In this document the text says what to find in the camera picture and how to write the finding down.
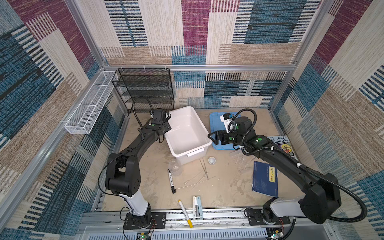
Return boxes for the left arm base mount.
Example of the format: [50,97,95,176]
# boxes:
[123,212,167,230]

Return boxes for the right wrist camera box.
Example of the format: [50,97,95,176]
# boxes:
[220,113,233,133]

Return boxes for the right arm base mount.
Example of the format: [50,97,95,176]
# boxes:
[244,208,291,226]

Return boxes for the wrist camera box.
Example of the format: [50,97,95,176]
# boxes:
[220,113,233,133]
[152,109,167,122]

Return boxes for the colourful treehouse book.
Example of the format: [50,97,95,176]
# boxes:
[268,136,297,160]

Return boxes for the black wire mesh shelf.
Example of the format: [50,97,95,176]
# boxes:
[112,68,175,113]

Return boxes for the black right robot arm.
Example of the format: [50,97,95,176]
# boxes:
[208,116,342,224]

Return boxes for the white yellow marker pen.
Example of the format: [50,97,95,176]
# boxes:
[178,200,194,228]

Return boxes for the clear glass stirring rod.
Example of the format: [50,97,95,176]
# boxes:
[175,176,217,190]

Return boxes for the metal clamp bracket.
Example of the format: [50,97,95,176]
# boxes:
[193,196,204,220]

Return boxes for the white wire mesh basket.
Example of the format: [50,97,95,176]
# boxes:
[65,71,115,135]

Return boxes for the dark blue book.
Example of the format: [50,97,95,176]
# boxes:
[252,161,279,198]

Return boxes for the white plastic storage bin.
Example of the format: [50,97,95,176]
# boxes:
[165,106,212,165]

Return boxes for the clear plastic beaker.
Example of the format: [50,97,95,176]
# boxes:
[168,159,183,177]

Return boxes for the black corrugated cable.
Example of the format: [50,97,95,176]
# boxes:
[227,108,368,223]
[131,95,154,133]

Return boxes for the black marker pen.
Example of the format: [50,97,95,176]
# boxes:
[168,169,176,194]

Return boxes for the black corrugated left cable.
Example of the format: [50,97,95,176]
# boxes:
[131,95,154,133]

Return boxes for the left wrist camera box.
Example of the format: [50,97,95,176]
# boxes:
[152,109,167,122]

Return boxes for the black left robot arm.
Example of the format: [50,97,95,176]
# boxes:
[105,119,172,217]

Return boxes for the small white ceramic dish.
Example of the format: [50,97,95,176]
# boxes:
[208,157,216,165]

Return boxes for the black corrugated right cable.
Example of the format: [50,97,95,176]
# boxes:
[227,108,368,223]

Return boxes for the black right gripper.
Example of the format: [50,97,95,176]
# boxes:
[207,128,245,146]

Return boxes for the blue plastic bin lid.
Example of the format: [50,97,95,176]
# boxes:
[209,112,234,151]

